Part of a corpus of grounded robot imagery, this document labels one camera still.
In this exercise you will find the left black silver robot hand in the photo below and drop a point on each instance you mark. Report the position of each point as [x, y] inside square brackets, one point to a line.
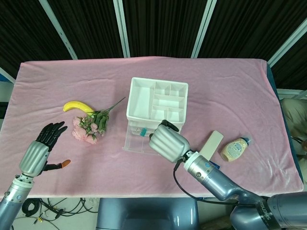
[33, 158]

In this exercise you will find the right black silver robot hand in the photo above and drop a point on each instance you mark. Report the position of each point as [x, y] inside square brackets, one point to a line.
[168, 143]

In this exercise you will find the clear plastic drawer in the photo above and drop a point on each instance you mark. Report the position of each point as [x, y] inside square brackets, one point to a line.
[136, 143]

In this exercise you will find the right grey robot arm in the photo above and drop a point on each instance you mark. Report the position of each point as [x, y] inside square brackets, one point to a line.
[216, 179]

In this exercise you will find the white plastic drawer organizer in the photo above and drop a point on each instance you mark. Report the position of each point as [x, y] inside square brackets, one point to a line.
[141, 100]

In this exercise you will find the teal binder clip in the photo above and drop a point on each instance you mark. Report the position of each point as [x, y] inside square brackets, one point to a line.
[143, 132]

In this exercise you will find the cream plastic case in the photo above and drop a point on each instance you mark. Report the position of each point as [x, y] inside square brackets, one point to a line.
[213, 142]

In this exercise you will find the navy blue long box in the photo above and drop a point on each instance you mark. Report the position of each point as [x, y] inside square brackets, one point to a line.
[214, 165]

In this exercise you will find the pink velvet table cloth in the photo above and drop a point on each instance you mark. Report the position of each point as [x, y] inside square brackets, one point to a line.
[120, 172]

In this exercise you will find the pale yellow lotion bottle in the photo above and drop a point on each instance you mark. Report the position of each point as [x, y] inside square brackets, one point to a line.
[233, 149]

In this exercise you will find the yellow banana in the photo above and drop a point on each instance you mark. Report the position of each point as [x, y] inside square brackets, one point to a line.
[76, 105]

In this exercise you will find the pink artificial flower bouquet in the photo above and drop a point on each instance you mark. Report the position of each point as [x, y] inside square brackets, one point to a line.
[96, 122]

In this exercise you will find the grey robot torso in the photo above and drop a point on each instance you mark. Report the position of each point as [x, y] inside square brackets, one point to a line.
[144, 213]

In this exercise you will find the person in khaki clothing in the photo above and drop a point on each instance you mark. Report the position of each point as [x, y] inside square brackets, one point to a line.
[296, 115]

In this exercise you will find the white metal rack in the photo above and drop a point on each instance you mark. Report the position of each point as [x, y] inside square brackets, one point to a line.
[292, 93]

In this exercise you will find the white partition post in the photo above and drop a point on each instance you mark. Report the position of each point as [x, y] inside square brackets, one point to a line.
[60, 31]
[204, 28]
[287, 43]
[122, 28]
[7, 75]

